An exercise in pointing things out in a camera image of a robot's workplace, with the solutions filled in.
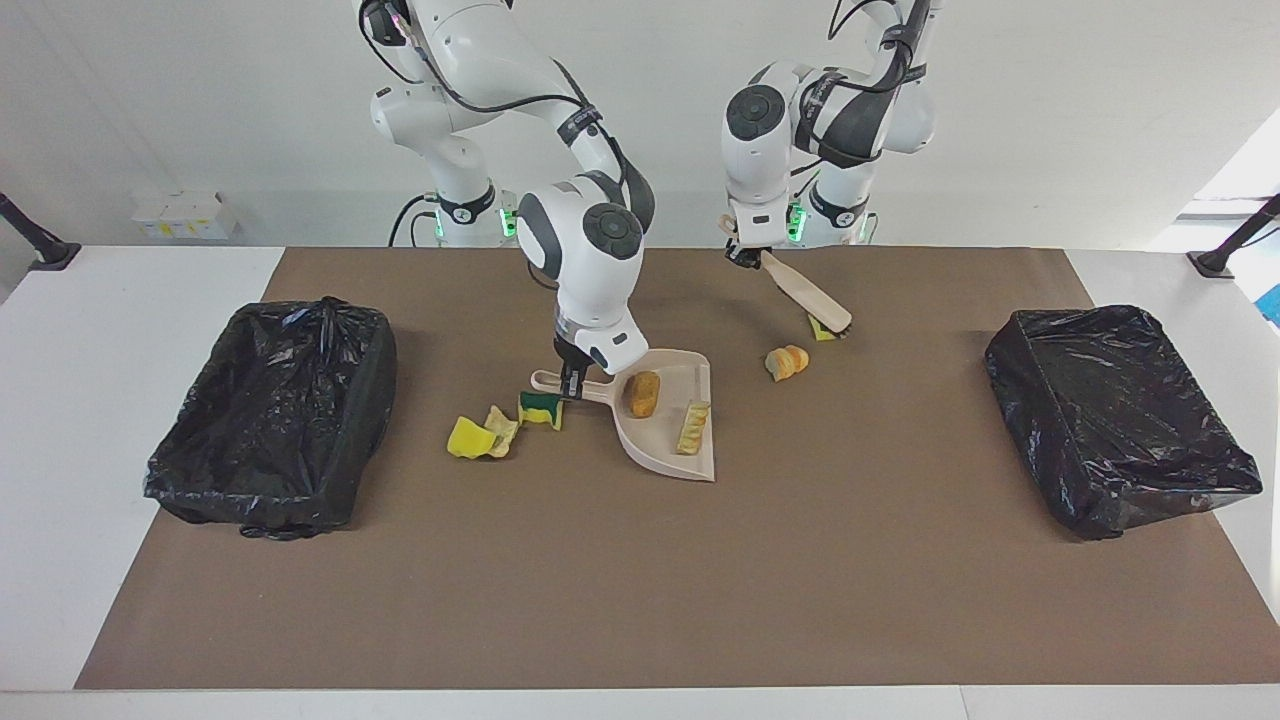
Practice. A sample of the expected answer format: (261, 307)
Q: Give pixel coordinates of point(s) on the black camera stand base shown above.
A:
(1220, 258)
(45, 250)

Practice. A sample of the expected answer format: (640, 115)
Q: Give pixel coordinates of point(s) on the beige brush with black bristles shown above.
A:
(805, 295)

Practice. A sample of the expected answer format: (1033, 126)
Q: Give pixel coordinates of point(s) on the beige plastic dustpan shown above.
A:
(655, 445)

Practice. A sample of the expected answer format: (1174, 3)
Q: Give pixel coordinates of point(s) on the green and yellow sponge piece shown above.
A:
(820, 332)
(540, 410)

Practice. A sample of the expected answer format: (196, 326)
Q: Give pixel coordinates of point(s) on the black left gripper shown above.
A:
(745, 255)

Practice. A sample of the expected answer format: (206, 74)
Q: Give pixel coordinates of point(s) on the striped puff pastry bread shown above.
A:
(692, 430)

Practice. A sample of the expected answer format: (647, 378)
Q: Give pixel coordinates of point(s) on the blue object at edge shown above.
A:
(1273, 305)

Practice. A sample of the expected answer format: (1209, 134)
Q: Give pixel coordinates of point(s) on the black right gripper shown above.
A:
(572, 360)

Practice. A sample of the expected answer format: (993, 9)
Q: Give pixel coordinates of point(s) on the brown oval bun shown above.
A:
(641, 394)

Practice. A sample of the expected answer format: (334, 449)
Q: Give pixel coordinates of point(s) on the small orange croissant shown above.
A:
(787, 362)

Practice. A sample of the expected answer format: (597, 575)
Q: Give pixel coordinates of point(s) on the white wall socket boxes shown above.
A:
(185, 218)

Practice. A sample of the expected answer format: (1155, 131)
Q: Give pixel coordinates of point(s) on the black bag lined trash bin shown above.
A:
(1110, 420)
(270, 420)

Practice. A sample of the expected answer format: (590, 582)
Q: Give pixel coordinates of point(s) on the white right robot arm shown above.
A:
(585, 270)

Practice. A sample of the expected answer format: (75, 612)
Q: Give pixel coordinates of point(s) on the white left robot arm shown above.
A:
(755, 160)

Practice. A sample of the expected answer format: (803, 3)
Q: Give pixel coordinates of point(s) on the brown table mat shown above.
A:
(640, 620)

